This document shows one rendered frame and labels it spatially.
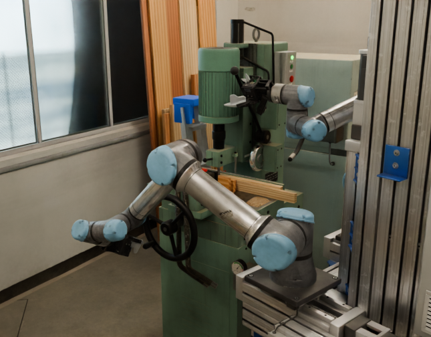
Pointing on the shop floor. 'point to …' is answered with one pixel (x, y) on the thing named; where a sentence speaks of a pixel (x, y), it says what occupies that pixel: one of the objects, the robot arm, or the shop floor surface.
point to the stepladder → (184, 115)
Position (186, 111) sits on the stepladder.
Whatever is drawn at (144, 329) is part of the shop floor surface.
